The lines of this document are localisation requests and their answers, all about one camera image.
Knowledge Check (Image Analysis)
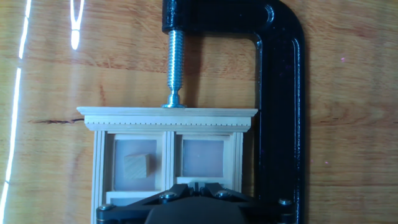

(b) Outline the black C-clamp with steel screw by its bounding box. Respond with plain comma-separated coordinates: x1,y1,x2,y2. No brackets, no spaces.
161,0,307,224

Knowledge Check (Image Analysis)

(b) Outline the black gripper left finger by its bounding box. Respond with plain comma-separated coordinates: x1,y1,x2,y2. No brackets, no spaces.
133,182,197,206

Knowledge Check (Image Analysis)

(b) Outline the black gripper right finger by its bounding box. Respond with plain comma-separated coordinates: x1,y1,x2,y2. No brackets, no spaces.
197,182,252,205

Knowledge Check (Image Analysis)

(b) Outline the miniature wooden sliding window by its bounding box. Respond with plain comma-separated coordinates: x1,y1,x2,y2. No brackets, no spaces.
76,106,259,224

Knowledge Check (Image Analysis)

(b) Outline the small wooden cube on pane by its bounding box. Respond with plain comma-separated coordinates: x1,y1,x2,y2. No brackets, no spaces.
123,153,150,180

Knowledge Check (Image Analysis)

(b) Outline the orange-brown wooden board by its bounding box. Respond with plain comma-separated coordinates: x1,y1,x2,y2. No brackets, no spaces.
0,0,398,224

